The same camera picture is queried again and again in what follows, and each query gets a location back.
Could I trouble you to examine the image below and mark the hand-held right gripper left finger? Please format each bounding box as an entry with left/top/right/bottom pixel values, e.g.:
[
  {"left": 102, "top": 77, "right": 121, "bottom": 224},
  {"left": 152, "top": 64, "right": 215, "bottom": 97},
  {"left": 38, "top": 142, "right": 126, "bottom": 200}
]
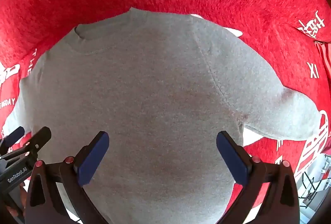
[{"left": 24, "top": 131, "right": 110, "bottom": 224}]

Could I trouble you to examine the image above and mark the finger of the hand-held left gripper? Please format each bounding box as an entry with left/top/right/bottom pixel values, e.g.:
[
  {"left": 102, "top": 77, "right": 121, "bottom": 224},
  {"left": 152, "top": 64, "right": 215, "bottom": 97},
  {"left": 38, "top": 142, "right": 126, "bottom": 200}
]
[
  {"left": 0, "top": 126, "right": 52, "bottom": 170},
  {"left": 0, "top": 126, "right": 25, "bottom": 152}
]

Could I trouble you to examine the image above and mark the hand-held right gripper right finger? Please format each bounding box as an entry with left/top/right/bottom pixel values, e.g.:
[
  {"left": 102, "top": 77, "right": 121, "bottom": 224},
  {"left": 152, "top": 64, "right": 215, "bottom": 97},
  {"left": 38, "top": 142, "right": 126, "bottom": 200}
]
[{"left": 216, "top": 131, "right": 301, "bottom": 224}]

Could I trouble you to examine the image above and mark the grey t-shirt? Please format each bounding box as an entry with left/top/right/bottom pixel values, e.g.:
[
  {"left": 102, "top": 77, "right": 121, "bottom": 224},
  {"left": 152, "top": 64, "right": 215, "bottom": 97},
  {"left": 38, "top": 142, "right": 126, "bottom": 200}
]
[{"left": 2, "top": 7, "right": 321, "bottom": 224}]

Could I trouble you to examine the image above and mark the black wire rack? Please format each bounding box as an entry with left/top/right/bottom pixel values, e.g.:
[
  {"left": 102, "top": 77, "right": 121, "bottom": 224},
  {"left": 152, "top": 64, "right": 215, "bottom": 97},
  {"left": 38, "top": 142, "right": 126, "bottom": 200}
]
[{"left": 296, "top": 153, "right": 331, "bottom": 210}]

